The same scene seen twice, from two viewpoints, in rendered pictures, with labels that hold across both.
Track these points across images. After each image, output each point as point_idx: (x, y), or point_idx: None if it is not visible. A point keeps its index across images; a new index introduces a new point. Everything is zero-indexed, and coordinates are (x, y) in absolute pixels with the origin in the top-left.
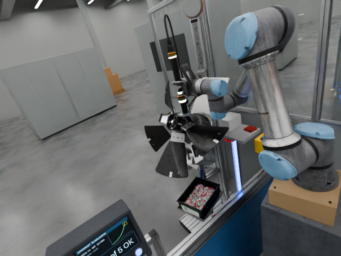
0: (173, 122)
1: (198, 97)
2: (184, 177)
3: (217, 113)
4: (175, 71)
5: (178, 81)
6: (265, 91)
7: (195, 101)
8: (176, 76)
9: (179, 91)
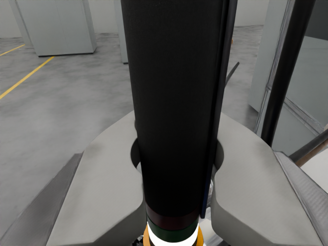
0: (140, 241)
1: (322, 163)
2: None
3: None
4: (137, 18)
5: (160, 161)
6: None
7: (301, 166)
8: (144, 99)
9: (153, 232)
